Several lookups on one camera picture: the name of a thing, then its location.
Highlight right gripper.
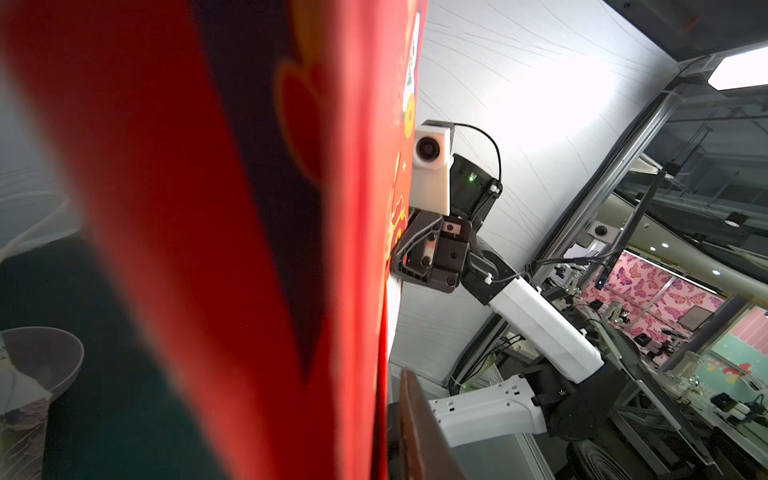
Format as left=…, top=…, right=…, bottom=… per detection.
left=391, top=209, right=472, bottom=293

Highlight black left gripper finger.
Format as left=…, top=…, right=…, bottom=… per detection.
left=398, top=369, right=466, bottom=480

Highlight red RICH paper bag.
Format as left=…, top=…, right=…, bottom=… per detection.
left=1, top=1, right=427, bottom=479

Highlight floral print paper bag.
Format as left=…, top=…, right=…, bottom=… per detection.
left=1, top=339, right=52, bottom=480

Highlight green felt table mat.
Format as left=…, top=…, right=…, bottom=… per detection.
left=1, top=238, right=228, bottom=479

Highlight pink ceramic bowl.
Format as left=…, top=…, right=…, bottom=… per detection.
left=1, top=326, right=85, bottom=402

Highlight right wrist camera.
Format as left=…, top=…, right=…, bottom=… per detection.
left=410, top=120, right=455, bottom=215

